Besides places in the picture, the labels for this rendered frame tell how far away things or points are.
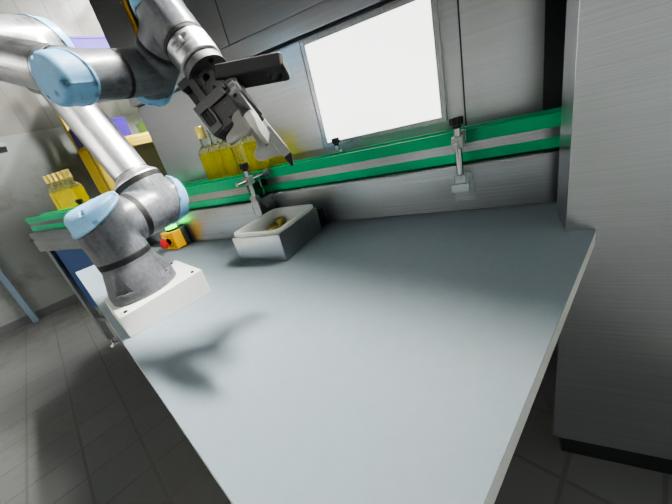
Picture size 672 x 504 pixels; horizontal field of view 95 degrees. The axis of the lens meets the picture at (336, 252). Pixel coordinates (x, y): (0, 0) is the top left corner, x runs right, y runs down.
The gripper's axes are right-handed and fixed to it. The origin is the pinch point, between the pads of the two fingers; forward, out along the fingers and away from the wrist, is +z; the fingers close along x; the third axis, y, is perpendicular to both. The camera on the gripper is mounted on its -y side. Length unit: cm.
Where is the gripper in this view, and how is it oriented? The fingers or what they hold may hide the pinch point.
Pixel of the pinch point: (285, 154)
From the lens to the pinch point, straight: 54.4
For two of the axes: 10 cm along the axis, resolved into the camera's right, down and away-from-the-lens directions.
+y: -7.9, 6.0, 1.3
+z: 6.0, 8.0, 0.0
